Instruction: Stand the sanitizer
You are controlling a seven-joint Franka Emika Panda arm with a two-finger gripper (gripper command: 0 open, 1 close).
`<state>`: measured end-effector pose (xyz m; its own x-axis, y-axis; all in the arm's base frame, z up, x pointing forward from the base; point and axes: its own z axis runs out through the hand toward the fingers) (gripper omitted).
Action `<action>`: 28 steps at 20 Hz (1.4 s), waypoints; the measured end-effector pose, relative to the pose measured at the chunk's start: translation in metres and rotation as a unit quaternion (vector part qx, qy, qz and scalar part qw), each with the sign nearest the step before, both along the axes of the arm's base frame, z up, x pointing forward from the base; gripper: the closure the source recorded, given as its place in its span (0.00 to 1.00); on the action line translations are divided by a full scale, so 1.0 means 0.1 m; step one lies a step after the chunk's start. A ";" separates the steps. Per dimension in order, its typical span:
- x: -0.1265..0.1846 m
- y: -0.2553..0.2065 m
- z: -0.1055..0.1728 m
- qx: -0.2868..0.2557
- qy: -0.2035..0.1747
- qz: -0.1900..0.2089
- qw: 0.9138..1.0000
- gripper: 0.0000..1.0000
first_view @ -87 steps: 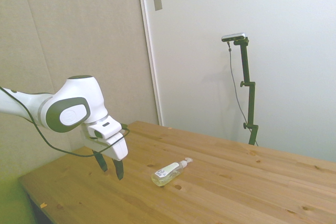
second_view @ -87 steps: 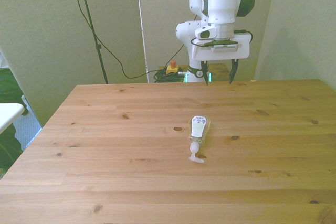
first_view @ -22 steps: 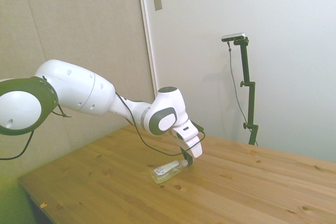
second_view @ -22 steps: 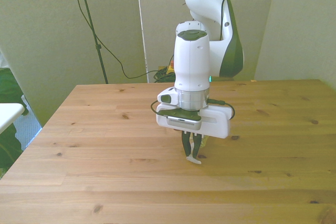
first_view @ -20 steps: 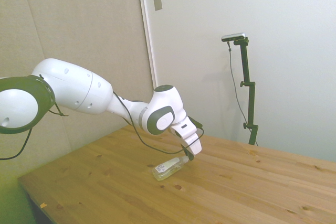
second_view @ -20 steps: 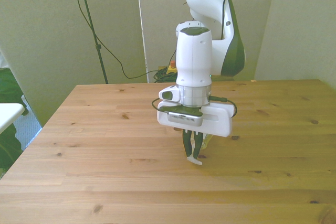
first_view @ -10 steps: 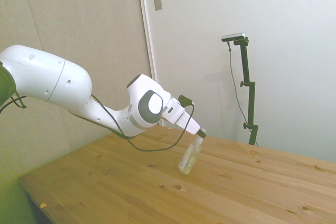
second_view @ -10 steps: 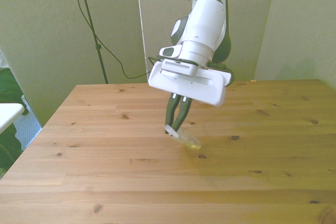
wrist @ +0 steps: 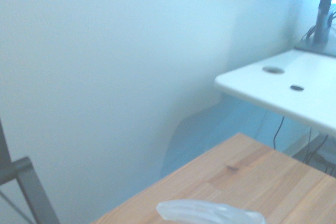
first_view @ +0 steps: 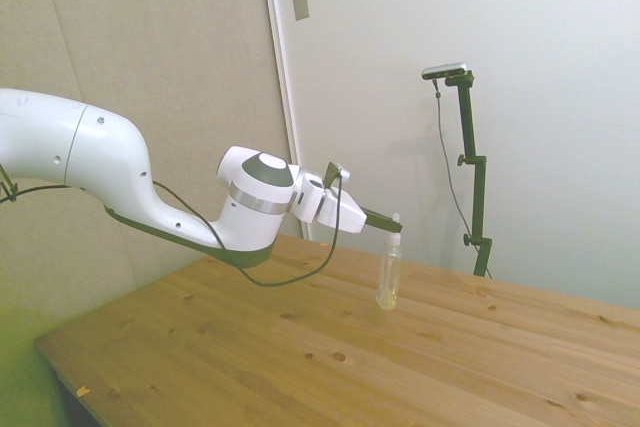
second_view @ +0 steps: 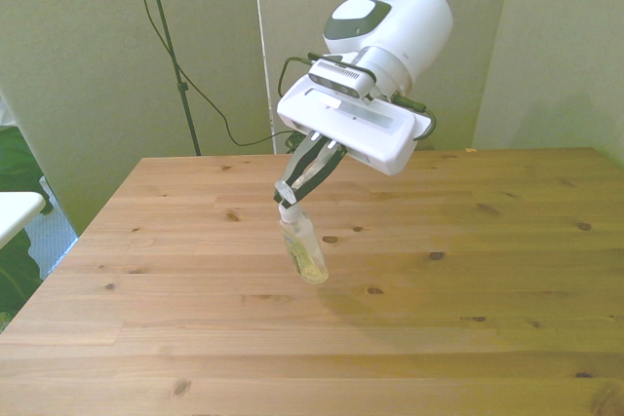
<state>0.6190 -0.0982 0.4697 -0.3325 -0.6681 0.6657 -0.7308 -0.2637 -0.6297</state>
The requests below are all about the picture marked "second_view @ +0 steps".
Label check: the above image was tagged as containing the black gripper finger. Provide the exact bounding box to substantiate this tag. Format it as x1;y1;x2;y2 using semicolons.
291;138;349;206
272;130;324;205

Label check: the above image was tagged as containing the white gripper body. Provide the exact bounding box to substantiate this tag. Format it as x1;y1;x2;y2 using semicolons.
276;78;435;177

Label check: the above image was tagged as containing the clear sanitizer pump bottle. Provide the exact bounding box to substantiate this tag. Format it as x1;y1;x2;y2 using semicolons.
275;180;331;285

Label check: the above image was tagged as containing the green cloth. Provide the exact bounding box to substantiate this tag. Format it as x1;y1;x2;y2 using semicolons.
0;126;56;334

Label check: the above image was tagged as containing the white side table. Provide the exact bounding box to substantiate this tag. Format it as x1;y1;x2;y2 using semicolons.
0;190;48;249

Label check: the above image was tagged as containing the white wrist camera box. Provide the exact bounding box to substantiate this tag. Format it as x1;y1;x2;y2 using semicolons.
307;57;378;99

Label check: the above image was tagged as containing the black stand cable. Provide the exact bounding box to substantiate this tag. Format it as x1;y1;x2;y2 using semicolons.
121;0;299;154

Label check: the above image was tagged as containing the thin black camera stand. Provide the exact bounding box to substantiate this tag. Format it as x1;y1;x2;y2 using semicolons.
137;0;203;158

